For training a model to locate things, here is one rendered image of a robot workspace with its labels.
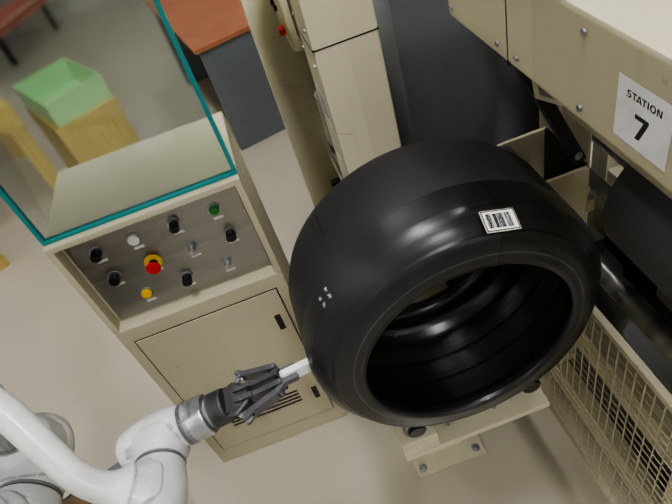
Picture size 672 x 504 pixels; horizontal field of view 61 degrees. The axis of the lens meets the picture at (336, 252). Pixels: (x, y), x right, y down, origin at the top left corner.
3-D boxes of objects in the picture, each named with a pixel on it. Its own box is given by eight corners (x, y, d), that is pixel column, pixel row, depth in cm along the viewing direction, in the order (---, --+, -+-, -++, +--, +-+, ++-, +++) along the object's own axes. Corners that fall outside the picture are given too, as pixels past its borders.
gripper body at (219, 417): (203, 421, 114) (244, 401, 113) (200, 387, 120) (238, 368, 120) (222, 437, 119) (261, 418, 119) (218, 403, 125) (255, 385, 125)
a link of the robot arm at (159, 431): (200, 418, 128) (201, 468, 117) (140, 448, 129) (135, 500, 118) (173, 390, 121) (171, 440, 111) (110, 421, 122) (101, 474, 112)
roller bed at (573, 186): (497, 229, 167) (491, 146, 146) (544, 211, 167) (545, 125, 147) (532, 274, 152) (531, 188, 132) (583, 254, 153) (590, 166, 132)
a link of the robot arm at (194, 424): (174, 396, 120) (199, 383, 120) (197, 414, 127) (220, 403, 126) (176, 433, 114) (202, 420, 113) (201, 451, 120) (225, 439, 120)
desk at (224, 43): (258, 50, 520) (226, -39, 466) (330, 107, 417) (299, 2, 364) (183, 85, 506) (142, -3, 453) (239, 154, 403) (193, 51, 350)
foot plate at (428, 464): (395, 418, 232) (394, 415, 230) (456, 394, 233) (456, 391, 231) (419, 479, 212) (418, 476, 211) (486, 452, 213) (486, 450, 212)
